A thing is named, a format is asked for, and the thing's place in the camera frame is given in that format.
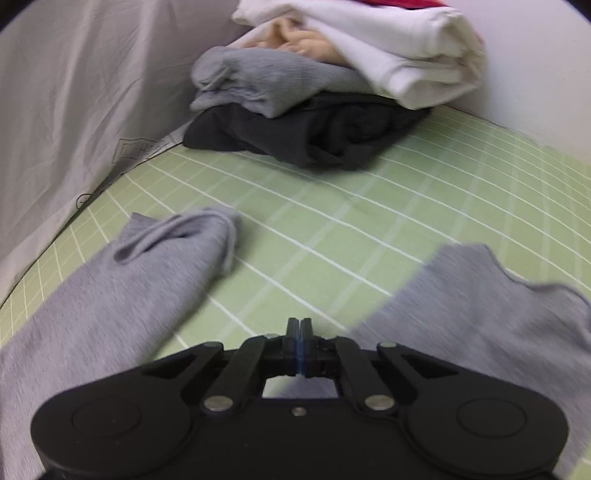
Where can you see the grey garment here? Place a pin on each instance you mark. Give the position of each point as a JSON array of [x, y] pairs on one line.
[[92, 300], [277, 78]]

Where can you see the grey folded garment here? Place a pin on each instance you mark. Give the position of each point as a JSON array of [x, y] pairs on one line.
[[277, 78]]

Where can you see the white folded garment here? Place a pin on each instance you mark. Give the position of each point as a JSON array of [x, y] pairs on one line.
[[406, 50]]

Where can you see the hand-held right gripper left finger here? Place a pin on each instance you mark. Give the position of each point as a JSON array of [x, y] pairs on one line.
[[292, 350]]

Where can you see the red garment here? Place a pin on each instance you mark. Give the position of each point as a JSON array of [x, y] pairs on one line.
[[406, 3]]

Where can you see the black folded garment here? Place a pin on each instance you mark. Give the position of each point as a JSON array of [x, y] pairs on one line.
[[300, 134]]

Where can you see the grey backdrop sheet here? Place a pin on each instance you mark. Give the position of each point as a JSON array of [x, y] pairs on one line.
[[69, 92]]

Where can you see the green grid mat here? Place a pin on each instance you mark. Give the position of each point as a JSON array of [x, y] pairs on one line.
[[346, 217]]

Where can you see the peach folded garment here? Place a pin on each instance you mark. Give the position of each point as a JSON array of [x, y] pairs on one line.
[[288, 37]]

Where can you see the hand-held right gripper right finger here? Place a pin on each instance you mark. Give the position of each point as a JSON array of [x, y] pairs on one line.
[[305, 350]]

